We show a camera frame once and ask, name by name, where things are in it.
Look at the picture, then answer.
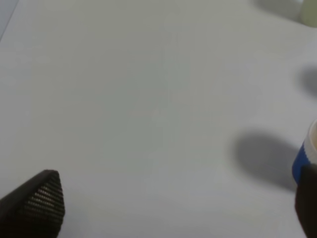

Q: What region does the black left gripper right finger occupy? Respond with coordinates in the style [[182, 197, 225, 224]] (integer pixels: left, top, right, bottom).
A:
[[295, 164, 317, 238]]

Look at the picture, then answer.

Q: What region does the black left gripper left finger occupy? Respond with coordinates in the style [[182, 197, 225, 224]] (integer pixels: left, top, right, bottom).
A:
[[0, 170, 65, 238]]

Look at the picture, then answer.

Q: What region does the blue sleeved cup clear lid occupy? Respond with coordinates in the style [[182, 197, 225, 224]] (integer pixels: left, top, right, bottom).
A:
[[292, 120, 317, 184]]

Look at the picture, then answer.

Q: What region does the pale yellow plastic cup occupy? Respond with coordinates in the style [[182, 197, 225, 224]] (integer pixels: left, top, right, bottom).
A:
[[300, 0, 317, 28]]

